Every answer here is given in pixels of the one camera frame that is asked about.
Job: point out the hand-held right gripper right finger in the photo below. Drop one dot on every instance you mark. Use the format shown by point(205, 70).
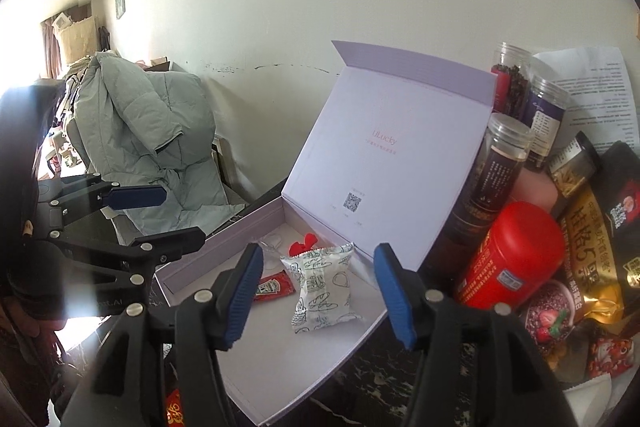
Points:
point(395, 297)

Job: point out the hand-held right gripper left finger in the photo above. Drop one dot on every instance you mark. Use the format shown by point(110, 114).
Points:
point(242, 294)

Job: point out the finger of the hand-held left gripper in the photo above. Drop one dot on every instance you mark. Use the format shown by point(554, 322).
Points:
point(165, 242)
point(135, 197)

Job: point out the red ketchup sachet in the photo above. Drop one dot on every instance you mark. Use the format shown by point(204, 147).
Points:
point(274, 288)

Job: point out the clear plastic holder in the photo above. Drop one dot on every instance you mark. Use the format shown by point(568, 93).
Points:
point(272, 247)

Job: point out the white bread packet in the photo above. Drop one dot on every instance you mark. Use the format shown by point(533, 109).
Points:
point(322, 292)

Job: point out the small red candy wrapper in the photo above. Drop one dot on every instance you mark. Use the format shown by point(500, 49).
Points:
point(304, 246)

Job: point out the white gift box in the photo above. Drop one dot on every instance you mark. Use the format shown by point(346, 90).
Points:
point(380, 147)

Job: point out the person's left forearm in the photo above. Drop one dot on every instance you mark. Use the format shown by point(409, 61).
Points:
point(20, 357)

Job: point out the pile of clothes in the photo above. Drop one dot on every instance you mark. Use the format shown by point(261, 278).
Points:
point(67, 147)

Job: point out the pale green puffer jacket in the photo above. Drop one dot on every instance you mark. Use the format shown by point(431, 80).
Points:
point(145, 122)

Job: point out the brown curtain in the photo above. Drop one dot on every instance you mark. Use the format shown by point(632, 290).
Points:
point(47, 47)

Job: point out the red canister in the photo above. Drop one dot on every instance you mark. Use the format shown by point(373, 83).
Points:
point(510, 257)

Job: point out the tall clear jar dark label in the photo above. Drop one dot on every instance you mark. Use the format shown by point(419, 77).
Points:
point(495, 177)

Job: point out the pink bottle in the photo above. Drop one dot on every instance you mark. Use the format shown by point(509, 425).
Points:
point(535, 192)

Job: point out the red snack bag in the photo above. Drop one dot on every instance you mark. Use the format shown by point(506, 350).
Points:
point(605, 352)

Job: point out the black gold pouch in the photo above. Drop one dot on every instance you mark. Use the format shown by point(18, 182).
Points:
point(575, 164)

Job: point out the clear jar of dried fruit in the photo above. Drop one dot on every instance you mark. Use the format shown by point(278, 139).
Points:
point(510, 82)

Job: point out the black oat bag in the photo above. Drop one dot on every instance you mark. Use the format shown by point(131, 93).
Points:
point(622, 207)

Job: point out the printed paper sheet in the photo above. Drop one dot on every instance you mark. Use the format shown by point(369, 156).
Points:
point(600, 92)

